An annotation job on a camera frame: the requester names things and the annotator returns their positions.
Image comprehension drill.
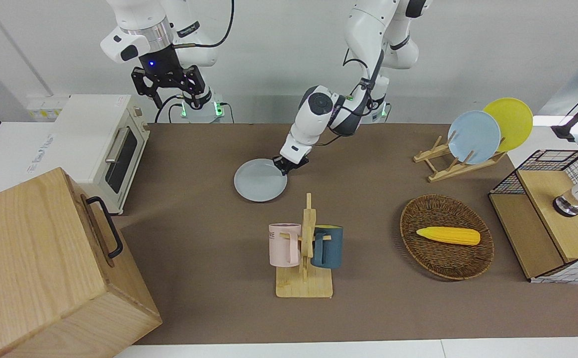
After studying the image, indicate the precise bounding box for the yellow corn cob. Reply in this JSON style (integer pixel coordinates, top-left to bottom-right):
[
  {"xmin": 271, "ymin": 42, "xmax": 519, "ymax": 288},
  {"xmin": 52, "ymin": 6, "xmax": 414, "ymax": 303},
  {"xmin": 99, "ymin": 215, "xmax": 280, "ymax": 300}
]
[{"xmin": 416, "ymin": 226, "xmax": 481, "ymax": 246}]

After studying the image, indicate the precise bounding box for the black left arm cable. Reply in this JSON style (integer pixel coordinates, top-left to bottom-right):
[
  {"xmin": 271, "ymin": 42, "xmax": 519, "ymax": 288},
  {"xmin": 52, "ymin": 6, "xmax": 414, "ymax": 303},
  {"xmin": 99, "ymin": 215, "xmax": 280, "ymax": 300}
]
[{"xmin": 342, "ymin": 49, "xmax": 385, "ymax": 117}]

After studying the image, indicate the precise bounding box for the white wall outlet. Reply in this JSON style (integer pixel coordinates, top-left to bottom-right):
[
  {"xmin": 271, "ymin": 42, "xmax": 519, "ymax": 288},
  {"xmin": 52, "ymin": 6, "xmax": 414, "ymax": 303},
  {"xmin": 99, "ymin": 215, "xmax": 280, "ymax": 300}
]
[{"xmin": 27, "ymin": 97, "xmax": 69, "ymax": 120}]

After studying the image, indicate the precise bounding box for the metal toaster door handle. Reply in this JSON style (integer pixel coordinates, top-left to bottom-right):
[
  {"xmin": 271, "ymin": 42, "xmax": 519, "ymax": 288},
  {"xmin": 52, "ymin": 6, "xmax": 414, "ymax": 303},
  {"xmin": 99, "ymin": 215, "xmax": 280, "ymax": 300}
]
[{"xmin": 105, "ymin": 126, "xmax": 131, "ymax": 164}]

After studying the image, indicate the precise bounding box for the dark blue mug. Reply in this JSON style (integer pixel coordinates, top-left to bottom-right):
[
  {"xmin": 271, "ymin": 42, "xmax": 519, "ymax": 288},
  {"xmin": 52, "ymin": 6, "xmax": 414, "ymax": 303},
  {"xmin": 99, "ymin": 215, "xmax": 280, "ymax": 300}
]
[{"xmin": 311, "ymin": 225, "xmax": 344, "ymax": 270}]

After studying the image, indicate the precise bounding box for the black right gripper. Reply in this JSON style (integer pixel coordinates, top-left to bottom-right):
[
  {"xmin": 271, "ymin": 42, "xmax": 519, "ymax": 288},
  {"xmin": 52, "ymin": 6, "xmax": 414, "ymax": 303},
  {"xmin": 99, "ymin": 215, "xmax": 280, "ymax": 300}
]
[{"xmin": 130, "ymin": 64, "xmax": 206, "ymax": 109}]

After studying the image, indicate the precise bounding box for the yellow plate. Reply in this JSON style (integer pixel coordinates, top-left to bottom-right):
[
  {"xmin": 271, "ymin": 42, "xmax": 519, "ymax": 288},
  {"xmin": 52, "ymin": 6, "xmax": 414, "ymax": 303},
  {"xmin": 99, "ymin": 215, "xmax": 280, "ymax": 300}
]
[{"xmin": 483, "ymin": 97, "xmax": 534, "ymax": 152}]

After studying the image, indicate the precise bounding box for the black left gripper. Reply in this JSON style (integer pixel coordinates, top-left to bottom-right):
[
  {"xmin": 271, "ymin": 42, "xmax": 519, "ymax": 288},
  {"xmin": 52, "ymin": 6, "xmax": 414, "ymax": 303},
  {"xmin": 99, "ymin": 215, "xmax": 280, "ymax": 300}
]
[{"xmin": 272, "ymin": 155, "xmax": 311, "ymax": 177}]

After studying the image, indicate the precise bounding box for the light blue plate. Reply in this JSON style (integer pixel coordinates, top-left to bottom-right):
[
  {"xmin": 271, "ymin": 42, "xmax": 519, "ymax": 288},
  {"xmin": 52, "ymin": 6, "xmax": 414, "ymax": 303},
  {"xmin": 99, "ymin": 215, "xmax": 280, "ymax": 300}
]
[{"xmin": 448, "ymin": 110, "xmax": 502, "ymax": 165}]

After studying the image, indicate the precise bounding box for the white toaster oven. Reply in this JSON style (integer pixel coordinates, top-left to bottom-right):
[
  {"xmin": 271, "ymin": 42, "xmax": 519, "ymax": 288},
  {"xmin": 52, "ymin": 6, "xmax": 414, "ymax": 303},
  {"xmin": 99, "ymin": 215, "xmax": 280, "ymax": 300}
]
[{"xmin": 53, "ymin": 94, "xmax": 150, "ymax": 215}]

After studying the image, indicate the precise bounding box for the wooden plate rack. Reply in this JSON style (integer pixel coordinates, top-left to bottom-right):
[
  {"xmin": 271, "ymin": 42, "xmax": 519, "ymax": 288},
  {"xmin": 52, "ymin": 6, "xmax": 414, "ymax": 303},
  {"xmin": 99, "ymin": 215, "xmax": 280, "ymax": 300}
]
[{"xmin": 413, "ymin": 135, "xmax": 508, "ymax": 183}]

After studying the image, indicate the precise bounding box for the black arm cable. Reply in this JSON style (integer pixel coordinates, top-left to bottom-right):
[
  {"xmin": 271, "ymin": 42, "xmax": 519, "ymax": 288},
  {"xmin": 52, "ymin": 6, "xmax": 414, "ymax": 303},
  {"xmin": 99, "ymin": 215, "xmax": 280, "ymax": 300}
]
[
  {"xmin": 171, "ymin": 0, "xmax": 235, "ymax": 49},
  {"xmin": 342, "ymin": 49, "xmax": 385, "ymax": 117}
]

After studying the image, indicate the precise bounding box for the gray round plate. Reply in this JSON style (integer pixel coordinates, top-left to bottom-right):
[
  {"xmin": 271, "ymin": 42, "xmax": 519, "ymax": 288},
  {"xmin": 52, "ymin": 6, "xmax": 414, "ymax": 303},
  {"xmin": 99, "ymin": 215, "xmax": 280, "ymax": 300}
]
[{"xmin": 234, "ymin": 158, "xmax": 288, "ymax": 203}]

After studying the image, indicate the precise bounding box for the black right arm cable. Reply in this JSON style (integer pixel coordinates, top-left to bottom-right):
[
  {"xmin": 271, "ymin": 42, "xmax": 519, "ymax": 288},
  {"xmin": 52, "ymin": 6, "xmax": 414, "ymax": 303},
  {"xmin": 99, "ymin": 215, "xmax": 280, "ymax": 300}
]
[{"xmin": 171, "ymin": 0, "xmax": 235, "ymax": 49}]

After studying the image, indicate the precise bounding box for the wooden shelf with wire grid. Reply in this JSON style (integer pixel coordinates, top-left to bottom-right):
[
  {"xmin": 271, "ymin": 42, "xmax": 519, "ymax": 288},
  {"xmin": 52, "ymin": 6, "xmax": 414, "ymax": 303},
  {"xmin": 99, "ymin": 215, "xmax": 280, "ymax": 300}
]
[{"xmin": 488, "ymin": 149, "xmax": 578, "ymax": 284}]

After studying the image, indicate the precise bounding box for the pink mug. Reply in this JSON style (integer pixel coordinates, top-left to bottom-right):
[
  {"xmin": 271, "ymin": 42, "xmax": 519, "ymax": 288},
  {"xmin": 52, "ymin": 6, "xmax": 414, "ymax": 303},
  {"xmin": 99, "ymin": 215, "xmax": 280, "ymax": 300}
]
[{"xmin": 268, "ymin": 223, "xmax": 302, "ymax": 267}]

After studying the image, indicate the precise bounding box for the wooden cabinet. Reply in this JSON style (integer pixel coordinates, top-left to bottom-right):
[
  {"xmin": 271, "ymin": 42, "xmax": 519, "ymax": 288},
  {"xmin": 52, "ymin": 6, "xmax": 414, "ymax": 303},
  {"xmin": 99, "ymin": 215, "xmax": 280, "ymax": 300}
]
[{"xmin": 0, "ymin": 168, "xmax": 163, "ymax": 358}]

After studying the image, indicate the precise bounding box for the round wicker basket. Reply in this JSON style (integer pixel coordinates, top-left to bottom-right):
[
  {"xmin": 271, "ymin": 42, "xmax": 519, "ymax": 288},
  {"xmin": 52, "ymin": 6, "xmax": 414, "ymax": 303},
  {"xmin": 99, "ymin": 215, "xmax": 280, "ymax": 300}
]
[{"xmin": 400, "ymin": 194, "xmax": 495, "ymax": 280}]

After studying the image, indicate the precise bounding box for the wooden mug tree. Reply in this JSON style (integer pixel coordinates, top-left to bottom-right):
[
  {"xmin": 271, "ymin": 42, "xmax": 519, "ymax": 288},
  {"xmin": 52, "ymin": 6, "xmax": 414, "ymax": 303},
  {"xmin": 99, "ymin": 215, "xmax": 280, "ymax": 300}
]
[{"xmin": 275, "ymin": 193, "xmax": 334, "ymax": 299}]

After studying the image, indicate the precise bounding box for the black cabinet handle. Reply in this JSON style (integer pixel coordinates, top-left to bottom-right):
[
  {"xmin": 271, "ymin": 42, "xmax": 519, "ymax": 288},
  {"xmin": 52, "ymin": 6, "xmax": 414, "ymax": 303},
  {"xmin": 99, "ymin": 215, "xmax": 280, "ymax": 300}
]
[{"xmin": 86, "ymin": 196, "xmax": 124, "ymax": 259}]

